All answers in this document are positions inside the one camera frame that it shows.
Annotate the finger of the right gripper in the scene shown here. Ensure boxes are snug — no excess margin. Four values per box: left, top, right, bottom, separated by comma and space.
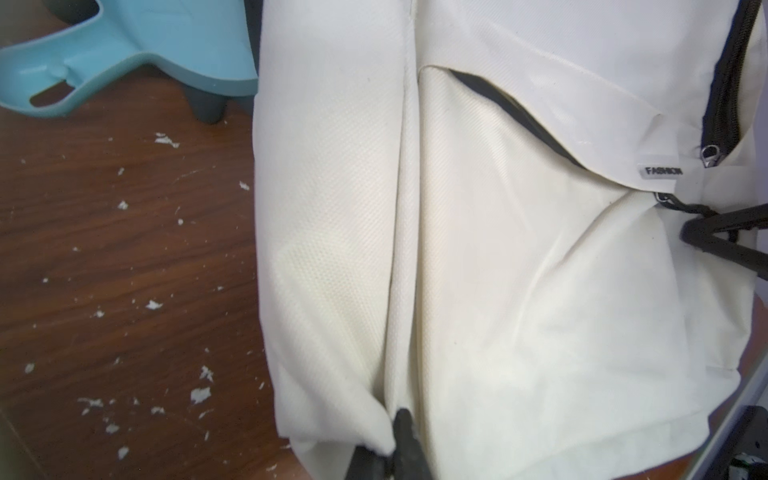
680, 204, 767, 280

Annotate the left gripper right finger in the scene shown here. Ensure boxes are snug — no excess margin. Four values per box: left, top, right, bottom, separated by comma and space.
391, 408, 434, 480

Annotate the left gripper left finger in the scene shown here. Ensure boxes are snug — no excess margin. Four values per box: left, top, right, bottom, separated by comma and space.
344, 446, 392, 480

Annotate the cream white backpack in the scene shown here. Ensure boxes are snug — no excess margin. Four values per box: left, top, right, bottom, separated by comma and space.
253, 1, 767, 479

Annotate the teal plastic paddle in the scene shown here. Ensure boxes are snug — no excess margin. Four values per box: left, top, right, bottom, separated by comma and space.
1, 1, 263, 124

